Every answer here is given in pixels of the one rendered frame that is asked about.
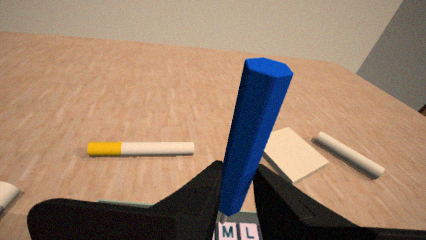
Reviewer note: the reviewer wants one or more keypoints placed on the grey keyboard with white letter keys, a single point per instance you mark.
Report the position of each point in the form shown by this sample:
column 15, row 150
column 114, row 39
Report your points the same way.
column 243, row 225

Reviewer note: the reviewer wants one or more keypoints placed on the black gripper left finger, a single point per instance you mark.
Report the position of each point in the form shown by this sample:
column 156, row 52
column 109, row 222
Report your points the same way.
column 189, row 213

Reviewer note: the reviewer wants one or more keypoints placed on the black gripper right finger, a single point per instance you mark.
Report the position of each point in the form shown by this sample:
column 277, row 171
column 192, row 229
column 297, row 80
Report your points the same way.
column 284, row 212

